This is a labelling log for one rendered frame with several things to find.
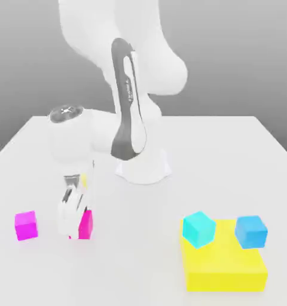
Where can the small magenta cube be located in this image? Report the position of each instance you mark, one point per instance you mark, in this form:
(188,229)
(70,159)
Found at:
(25,226)

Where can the small pink cube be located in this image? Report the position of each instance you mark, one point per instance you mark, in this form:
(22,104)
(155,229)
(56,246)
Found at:
(86,226)

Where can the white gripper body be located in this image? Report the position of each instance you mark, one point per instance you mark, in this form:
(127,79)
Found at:
(68,221)

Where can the small cyan cube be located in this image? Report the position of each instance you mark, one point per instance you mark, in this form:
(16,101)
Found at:
(198,229)

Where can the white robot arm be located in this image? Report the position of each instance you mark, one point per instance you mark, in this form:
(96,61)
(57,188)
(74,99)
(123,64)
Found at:
(91,28)

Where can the large yellow box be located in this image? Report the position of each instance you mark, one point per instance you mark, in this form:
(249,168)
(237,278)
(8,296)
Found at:
(226,270)

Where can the small blue cube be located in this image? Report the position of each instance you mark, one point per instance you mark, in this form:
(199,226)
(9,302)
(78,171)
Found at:
(251,232)

